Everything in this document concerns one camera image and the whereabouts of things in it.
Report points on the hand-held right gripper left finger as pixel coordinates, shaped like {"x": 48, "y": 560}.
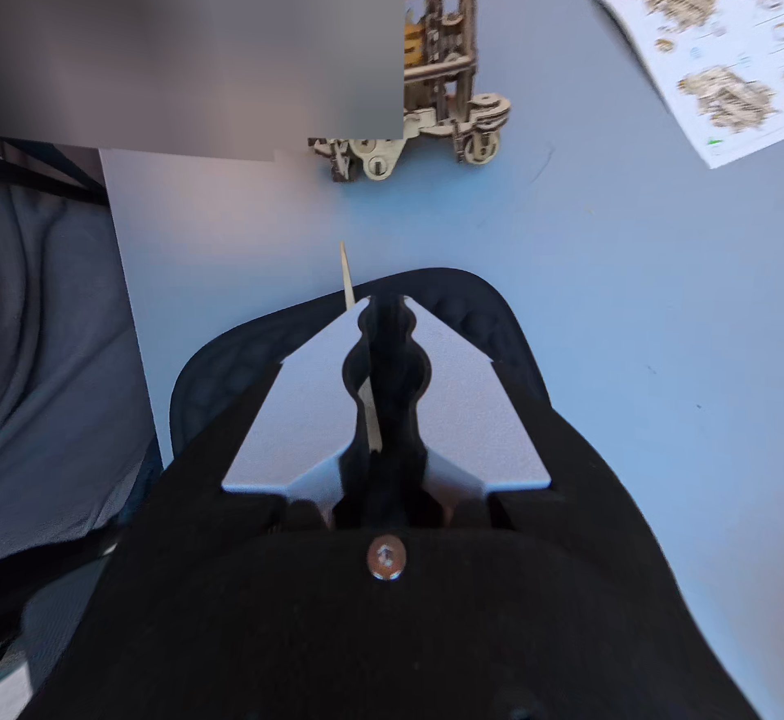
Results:
{"x": 294, "y": 426}

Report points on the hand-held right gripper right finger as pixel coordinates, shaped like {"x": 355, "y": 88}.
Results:
{"x": 478, "y": 426}

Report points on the black chair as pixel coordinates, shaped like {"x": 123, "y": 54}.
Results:
{"x": 43, "y": 172}

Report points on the wooden model car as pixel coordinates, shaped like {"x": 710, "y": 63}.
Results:
{"x": 471, "y": 114}

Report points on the assembly instruction booklet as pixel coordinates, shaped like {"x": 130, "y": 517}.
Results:
{"x": 704, "y": 28}

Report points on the person's grey clothing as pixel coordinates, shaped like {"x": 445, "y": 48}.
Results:
{"x": 61, "y": 334}

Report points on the thin wooden part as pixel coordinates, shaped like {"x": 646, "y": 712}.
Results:
{"x": 371, "y": 420}

